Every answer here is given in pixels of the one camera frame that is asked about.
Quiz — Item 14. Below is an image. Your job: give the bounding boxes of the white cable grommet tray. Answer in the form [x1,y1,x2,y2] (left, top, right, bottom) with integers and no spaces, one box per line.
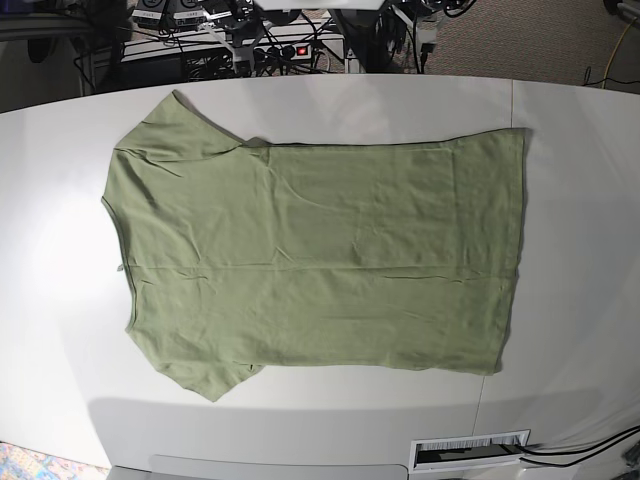
[408,430,531,474]

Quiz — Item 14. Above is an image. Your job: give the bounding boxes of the yellow cable on floor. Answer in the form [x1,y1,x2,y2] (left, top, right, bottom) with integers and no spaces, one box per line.
[602,22,632,87]

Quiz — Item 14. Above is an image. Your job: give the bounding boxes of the black power strip red switch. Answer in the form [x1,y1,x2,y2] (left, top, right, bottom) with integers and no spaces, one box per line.
[254,44,314,63]

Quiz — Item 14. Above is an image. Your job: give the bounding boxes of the green T-shirt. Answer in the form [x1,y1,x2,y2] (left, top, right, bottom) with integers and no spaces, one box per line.
[102,93,527,401]

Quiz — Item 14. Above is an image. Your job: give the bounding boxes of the white shelf with equipment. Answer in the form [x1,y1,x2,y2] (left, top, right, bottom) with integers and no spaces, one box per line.
[120,1,348,81]

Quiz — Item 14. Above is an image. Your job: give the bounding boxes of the black cables at tray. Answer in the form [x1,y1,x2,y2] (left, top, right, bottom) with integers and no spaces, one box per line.
[517,428,640,469]

